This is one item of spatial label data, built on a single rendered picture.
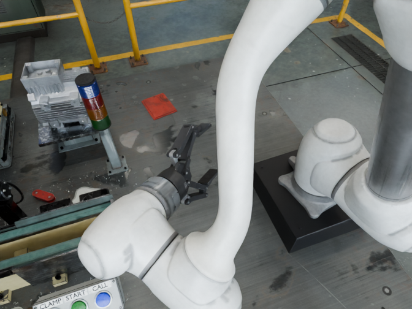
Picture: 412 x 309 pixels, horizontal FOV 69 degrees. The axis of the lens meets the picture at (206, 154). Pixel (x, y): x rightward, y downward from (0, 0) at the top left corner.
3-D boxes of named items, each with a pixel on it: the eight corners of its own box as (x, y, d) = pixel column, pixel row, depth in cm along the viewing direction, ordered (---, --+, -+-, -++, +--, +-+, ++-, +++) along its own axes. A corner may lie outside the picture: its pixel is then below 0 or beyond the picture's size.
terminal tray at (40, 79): (29, 97, 106) (19, 80, 100) (34, 79, 112) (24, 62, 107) (65, 92, 107) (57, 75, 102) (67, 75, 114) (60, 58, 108)
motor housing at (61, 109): (46, 135, 115) (22, 96, 100) (51, 103, 127) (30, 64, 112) (100, 127, 117) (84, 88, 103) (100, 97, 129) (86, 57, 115)
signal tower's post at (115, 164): (108, 176, 117) (71, 89, 85) (105, 160, 122) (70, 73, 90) (129, 170, 119) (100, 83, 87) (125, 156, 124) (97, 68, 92)
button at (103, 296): (98, 306, 65) (97, 309, 63) (95, 292, 65) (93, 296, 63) (112, 301, 65) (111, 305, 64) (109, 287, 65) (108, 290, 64)
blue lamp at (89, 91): (80, 100, 90) (75, 88, 87) (79, 89, 94) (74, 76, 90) (101, 96, 92) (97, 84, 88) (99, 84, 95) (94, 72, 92)
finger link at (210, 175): (207, 183, 77) (208, 185, 78) (219, 169, 83) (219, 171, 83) (197, 181, 79) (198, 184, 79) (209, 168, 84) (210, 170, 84)
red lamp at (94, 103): (85, 112, 94) (80, 100, 90) (83, 100, 97) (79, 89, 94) (105, 107, 95) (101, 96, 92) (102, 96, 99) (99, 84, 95)
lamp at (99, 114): (89, 122, 97) (85, 112, 94) (87, 110, 101) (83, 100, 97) (108, 118, 98) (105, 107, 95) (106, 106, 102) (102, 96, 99)
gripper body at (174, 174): (183, 211, 64) (203, 187, 71) (174, 177, 61) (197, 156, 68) (155, 205, 68) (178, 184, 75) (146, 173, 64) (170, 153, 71)
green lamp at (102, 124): (93, 132, 101) (89, 122, 97) (91, 120, 104) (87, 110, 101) (111, 128, 102) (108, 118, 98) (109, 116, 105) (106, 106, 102)
